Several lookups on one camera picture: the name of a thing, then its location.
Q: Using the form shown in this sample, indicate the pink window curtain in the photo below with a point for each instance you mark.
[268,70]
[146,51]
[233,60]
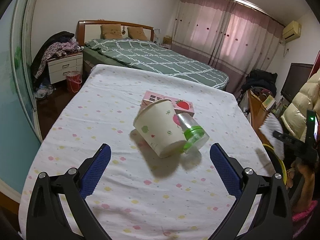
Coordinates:
[226,35]

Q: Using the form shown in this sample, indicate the black bag pile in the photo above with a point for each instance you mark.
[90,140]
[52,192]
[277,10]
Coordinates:
[262,79]

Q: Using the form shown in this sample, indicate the left brown pillow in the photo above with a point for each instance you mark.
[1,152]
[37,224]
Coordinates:
[111,31]

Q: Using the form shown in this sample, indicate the wall air conditioner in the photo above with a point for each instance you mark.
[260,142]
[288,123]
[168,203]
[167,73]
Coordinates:
[292,31]

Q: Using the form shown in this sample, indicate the green plaid bed quilt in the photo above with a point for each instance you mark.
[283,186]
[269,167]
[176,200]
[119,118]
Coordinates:
[148,56]

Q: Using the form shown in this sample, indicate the paper cup with fruit print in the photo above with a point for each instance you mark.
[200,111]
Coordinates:
[155,123]

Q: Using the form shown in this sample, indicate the small box bedside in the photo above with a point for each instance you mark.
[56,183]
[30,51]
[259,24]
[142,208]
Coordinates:
[167,40]

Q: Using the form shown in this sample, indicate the orange wooden desk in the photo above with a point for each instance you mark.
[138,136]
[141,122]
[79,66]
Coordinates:
[258,115]

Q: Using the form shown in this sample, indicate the pink strawberry milk carton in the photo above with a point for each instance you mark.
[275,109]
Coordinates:
[179,105]

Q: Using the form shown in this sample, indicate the pile of clothes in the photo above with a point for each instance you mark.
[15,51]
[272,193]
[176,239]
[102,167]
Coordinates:
[58,44]

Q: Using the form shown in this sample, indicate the black television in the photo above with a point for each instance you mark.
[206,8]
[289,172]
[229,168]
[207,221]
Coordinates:
[298,75]

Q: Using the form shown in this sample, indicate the cream puffer jacket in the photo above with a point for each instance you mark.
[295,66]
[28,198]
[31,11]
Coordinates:
[294,117]

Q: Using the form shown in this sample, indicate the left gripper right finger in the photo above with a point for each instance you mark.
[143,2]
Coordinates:
[261,209]

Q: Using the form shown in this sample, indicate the floral white table cloth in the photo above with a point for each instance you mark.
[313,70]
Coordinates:
[141,196]

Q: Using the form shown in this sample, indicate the brown pillow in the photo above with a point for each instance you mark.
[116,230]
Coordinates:
[137,33]
[111,31]

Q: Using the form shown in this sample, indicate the sliding wardrobe door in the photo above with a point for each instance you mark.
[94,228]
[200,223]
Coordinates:
[18,106]

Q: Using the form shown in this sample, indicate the clear bottle green cap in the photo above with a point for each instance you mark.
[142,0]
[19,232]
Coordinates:
[196,137]

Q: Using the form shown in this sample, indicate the wooden bed headboard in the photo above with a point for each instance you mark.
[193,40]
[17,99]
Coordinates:
[88,30]

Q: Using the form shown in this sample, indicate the red plastic bucket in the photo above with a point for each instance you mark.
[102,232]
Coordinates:
[74,81]

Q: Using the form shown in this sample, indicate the white nightstand with drawers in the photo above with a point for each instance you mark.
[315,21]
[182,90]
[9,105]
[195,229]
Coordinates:
[59,68]

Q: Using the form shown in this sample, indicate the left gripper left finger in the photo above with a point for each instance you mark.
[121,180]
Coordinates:
[46,218]

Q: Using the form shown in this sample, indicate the yellow rimmed trash bin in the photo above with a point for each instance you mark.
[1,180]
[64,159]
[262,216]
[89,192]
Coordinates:
[278,164]

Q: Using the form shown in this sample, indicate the right brown pillow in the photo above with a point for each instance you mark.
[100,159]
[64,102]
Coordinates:
[137,33]

